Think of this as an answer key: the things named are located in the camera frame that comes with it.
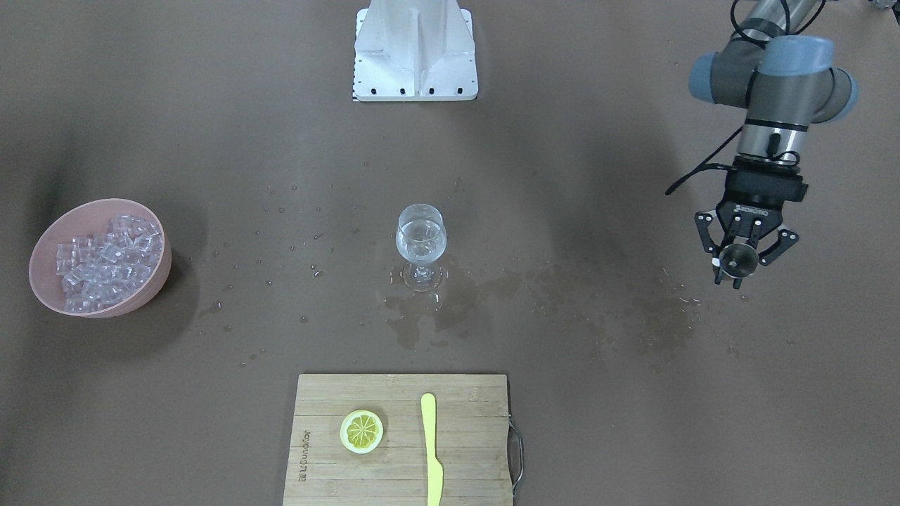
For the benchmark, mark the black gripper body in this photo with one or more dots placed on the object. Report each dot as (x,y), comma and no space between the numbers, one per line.
(752,210)

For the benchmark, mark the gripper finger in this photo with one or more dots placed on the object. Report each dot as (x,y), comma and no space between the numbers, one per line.
(786,239)
(703,222)

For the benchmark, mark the steel cocktail jigger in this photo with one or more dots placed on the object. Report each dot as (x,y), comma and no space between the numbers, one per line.
(735,262)

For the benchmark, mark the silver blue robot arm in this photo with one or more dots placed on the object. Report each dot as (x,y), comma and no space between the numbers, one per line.
(785,81)

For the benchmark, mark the clear wine glass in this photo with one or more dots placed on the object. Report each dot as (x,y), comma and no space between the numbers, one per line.
(421,240)

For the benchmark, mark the clear ice cubes pile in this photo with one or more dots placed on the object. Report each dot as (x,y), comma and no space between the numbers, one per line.
(103,270)

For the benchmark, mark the bamboo cutting board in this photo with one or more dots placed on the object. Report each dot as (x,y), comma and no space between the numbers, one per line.
(473,428)

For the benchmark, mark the yellow plastic knife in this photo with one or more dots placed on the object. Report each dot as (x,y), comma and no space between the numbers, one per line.
(433,467)

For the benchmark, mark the yellow lemon slice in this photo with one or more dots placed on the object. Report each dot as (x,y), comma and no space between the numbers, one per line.
(361,431)

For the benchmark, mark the pink bowl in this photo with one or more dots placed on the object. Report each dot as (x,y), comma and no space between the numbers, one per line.
(89,219)

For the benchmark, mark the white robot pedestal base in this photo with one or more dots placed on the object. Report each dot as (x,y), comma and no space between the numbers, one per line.
(414,51)

